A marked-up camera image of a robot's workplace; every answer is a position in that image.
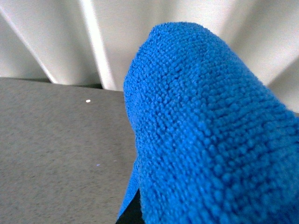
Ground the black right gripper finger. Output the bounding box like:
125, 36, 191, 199
116, 189, 143, 224

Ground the white pleated curtain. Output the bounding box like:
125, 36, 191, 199
0, 0, 299, 112

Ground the blue microfiber cloth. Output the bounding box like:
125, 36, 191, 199
117, 22, 299, 224

